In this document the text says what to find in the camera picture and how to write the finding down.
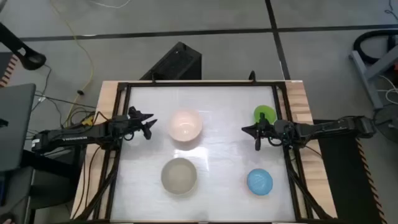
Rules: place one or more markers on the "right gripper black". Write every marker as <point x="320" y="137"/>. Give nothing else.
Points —
<point x="280" y="132"/>

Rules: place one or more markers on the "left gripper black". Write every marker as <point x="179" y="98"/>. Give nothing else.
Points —
<point x="122" y="127"/>

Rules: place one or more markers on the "green bowl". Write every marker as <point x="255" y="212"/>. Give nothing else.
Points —
<point x="269" y="112"/>

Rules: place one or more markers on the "blue bowl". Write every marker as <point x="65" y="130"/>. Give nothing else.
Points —
<point x="259" y="182"/>

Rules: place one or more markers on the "grey bowl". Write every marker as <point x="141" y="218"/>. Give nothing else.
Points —
<point x="178" y="175"/>

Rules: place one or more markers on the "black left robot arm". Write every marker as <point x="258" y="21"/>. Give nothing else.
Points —
<point x="68" y="137"/>

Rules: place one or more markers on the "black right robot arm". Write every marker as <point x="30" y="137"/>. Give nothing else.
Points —
<point x="329" y="127"/>

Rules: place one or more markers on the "pale pink bowl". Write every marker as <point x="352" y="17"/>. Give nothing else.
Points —
<point x="185" y="124"/>

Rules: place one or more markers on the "black perforated tower box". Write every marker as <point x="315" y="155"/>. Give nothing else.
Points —
<point x="177" y="62"/>

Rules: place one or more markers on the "white table surface sheet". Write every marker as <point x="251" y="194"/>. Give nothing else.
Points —
<point x="217" y="186"/>

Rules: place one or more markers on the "black mat orange striped edge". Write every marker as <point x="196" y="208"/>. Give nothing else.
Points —
<point x="345" y="180"/>

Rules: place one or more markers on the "grey metal stand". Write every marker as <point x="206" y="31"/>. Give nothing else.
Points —
<point x="370" y="74"/>

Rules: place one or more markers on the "black floor fan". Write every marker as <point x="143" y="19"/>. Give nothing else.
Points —
<point x="387" y="124"/>

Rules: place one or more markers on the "grey flat panel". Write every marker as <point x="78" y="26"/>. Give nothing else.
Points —
<point x="15" y="124"/>

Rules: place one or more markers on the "orange striped floor mat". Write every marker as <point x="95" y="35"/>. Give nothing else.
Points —
<point x="7" y="73"/>

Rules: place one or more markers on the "person's hand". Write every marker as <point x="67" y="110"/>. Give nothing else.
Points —
<point x="7" y="221"/>

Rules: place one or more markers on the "black frame clamp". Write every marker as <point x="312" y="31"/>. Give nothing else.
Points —
<point x="252" y="76"/>
<point x="153" y="77"/>

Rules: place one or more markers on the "black metal table frame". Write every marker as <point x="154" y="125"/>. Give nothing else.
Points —
<point x="202" y="84"/>

